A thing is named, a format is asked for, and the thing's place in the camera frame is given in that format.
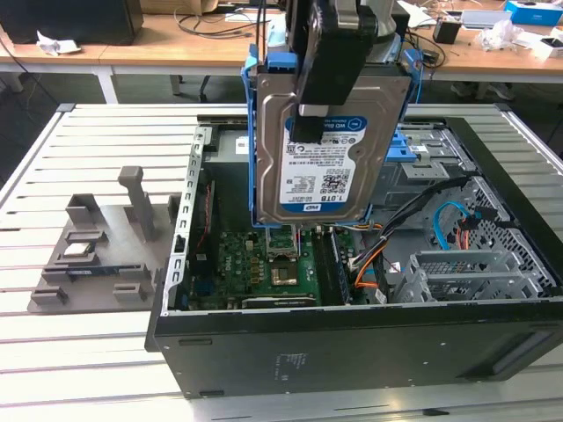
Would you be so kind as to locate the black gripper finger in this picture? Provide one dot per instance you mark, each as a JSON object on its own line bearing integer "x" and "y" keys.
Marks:
{"x": 308, "y": 127}

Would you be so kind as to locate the hard disk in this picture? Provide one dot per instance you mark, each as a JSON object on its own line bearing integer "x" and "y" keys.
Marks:
{"x": 316, "y": 184}

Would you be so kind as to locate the blue disk bay latch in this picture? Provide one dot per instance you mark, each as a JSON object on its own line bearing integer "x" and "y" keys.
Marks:
{"x": 404, "y": 149}

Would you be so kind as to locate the grey metal disk bay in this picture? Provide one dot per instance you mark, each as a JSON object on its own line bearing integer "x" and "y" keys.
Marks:
{"x": 418, "y": 176}

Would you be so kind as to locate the black speaker box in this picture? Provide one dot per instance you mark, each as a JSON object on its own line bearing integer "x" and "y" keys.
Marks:
{"x": 401, "y": 24}

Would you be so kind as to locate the grey power supply unit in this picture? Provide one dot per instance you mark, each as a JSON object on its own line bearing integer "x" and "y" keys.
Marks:
{"x": 228, "y": 176}

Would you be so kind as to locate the small black box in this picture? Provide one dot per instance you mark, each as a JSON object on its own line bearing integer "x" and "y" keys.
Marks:
{"x": 446, "y": 31}

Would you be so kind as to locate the black RAM slots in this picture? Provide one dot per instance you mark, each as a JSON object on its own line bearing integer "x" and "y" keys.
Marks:
{"x": 332, "y": 268}

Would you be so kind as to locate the CPU socket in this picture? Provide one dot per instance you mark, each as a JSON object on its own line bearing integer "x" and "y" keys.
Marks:
{"x": 284, "y": 274}

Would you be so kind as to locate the green motherboard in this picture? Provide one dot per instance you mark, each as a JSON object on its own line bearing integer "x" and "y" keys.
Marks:
{"x": 237, "y": 264}

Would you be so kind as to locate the grey flat tablet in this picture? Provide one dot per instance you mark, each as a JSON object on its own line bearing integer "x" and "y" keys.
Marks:
{"x": 486, "y": 18}

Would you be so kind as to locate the clear plastic bag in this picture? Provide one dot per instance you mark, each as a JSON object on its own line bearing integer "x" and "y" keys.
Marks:
{"x": 499, "y": 35}

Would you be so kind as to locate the wooden desk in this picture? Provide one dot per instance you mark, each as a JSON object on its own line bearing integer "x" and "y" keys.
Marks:
{"x": 145, "y": 55}

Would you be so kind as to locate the blue cardboard box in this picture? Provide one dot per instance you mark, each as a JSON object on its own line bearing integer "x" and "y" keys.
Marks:
{"x": 534, "y": 11}

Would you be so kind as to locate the white cardboard box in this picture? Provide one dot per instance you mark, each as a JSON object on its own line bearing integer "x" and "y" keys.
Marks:
{"x": 541, "y": 47}

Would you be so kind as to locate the black open PC case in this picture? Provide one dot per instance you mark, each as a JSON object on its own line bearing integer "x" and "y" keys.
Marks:
{"x": 334, "y": 351}

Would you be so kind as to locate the grey parts rack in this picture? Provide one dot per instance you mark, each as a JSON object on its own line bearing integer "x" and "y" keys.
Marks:
{"x": 114, "y": 246}

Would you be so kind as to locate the silver CPU chip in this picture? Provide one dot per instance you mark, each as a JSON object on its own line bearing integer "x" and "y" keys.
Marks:
{"x": 78, "y": 249}

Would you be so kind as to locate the large black computer tower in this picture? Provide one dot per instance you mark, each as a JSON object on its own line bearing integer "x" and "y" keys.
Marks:
{"x": 66, "y": 19}

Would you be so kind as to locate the crumpled white paper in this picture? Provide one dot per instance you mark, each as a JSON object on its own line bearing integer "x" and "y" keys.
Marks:
{"x": 55, "y": 44}

